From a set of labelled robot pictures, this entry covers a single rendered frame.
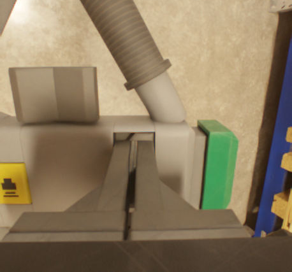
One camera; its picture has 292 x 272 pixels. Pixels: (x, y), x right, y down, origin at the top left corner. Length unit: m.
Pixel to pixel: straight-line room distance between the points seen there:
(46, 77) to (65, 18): 0.96
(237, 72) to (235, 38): 0.23
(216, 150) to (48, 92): 0.14
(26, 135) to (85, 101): 0.05
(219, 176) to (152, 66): 0.11
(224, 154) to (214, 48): 1.30
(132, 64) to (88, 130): 0.06
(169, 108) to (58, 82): 0.08
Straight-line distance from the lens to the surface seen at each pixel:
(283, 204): 1.86
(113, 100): 1.16
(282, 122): 1.77
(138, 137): 0.16
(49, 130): 0.17
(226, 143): 0.18
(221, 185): 0.20
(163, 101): 0.16
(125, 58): 0.16
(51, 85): 0.17
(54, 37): 1.11
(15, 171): 0.19
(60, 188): 0.19
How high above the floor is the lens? 1.10
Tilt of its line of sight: 61 degrees down
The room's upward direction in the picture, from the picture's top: 123 degrees clockwise
